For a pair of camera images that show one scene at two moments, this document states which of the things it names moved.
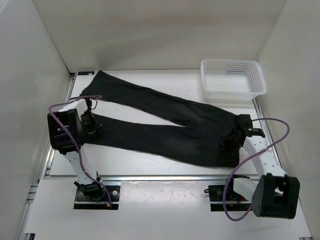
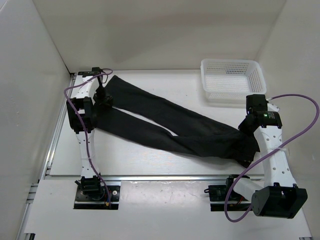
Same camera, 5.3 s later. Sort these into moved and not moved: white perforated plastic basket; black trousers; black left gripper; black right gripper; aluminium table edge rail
Moved: black trousers; black left gripper; black right gripper
Not moved: white perforated plastic basket; aluminium table edge rail
